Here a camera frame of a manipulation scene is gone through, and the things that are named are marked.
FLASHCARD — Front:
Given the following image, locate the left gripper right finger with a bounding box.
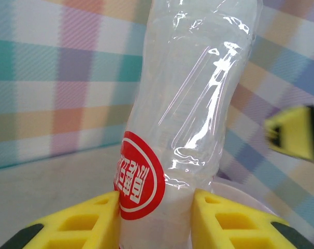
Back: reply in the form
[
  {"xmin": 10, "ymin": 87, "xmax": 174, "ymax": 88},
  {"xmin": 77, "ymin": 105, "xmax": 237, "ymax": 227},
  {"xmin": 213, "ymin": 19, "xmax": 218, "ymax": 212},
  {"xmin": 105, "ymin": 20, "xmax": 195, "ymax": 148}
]
[{"xmin": 190, "ymin": 188, "xmax": 314, "ymax": 249}]

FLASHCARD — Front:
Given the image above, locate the red label water bottle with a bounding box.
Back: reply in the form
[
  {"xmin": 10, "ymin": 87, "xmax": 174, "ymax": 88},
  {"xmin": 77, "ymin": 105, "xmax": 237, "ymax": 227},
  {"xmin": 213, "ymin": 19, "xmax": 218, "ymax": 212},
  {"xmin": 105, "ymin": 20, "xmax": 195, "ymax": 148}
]
[{"xmin": 112, "ymin": 0, "xmax": 263, "ymax": 249}]

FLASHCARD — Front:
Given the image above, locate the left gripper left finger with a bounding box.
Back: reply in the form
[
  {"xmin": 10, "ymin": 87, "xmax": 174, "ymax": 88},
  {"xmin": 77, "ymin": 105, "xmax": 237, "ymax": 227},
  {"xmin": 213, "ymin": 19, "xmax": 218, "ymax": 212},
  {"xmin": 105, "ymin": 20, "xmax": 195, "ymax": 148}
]
[{"xmin": 0, "ymin": 190, "xmax": 121, "ymax": 249}]

